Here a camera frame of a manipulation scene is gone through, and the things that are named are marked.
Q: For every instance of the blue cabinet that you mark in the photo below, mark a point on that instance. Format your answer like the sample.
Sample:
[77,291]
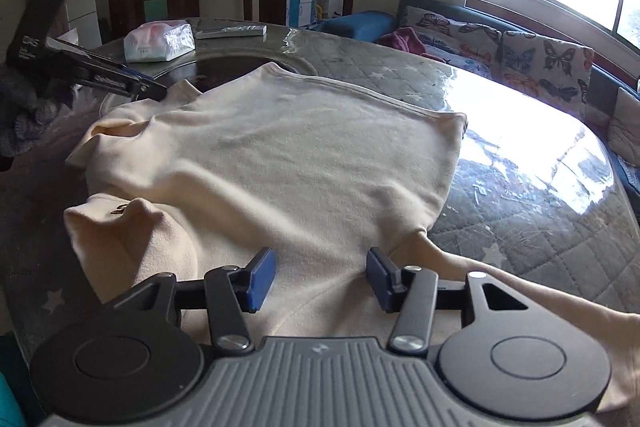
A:
[300,2]

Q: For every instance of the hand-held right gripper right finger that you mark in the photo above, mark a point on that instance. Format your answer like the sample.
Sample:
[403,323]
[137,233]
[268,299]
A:
[377,279]

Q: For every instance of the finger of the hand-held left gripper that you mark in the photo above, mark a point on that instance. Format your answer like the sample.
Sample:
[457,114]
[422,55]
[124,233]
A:
[110,66]
[125,88]

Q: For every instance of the blue pillow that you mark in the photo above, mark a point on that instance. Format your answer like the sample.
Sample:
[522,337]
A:
[360,24]

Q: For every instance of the cream cloth towel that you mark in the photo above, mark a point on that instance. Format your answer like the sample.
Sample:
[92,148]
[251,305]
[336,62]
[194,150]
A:
[300,157]

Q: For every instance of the dark blue sofa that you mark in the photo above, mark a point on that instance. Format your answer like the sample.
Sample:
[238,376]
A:
[600,79]

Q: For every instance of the tissue pack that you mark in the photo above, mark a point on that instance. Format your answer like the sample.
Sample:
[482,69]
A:
[160,42]

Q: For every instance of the butterfly print cushion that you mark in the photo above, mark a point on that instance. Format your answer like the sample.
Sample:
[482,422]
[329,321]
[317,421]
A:
[545,67]
[450,32]

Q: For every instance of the beige cushion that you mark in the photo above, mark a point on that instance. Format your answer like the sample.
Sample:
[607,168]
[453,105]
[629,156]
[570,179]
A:
[627,127]

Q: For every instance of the white remote control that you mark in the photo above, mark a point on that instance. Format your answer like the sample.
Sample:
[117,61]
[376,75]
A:
[230,32]

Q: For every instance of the teal garment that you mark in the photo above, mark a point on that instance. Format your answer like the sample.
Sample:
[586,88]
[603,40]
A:
[10,397]

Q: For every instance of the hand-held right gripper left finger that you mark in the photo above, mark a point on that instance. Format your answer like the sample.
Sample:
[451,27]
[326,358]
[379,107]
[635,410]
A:
[262,277]

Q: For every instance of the maroon cloth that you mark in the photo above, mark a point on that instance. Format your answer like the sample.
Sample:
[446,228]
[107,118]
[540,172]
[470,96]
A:
[400,41]

